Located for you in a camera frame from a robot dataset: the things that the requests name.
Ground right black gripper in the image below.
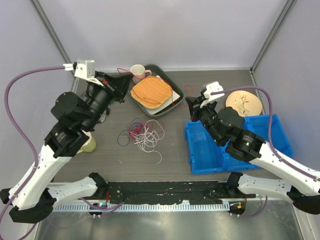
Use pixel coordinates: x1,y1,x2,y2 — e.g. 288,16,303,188
186,95,224,145

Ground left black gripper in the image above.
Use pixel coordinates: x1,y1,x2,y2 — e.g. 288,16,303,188
85,70,137,129

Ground blue thin cable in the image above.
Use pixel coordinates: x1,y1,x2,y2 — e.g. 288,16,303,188
117,122,146,147

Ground white thin cable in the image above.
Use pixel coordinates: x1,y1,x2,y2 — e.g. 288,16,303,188
132,118,166,165

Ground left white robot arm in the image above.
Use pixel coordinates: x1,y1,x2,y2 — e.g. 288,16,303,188
0,71,130,224

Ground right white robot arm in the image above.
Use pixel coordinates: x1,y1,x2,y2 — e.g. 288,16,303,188
185,96,320,215

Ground pink ceramic mug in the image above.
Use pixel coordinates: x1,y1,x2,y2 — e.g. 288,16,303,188
130,64,152,84

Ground orange woven mat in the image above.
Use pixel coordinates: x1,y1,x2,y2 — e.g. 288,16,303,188
131,75,174,110

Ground dark grey tray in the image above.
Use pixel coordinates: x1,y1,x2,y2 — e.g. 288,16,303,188
135,63,184,119

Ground beige painted plate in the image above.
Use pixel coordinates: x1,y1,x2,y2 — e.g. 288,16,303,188
225,90,263,117

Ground blue plastic bin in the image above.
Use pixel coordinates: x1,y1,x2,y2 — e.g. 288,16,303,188
184,114,294,175

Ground yellow-green paper cup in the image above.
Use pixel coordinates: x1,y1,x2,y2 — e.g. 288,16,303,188
77,132,97,154

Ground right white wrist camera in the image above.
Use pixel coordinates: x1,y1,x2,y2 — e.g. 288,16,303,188
200,81,225,108

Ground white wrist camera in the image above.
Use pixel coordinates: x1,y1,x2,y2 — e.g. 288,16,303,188
200,81,225,108
63,59,103,86

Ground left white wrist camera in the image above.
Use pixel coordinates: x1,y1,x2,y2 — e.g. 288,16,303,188
63,59,103,86

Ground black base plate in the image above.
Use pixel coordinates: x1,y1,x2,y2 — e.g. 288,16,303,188
86,180,251,205

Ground grey slotted cable duct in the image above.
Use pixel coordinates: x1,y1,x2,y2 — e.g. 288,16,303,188
53,201,230,213

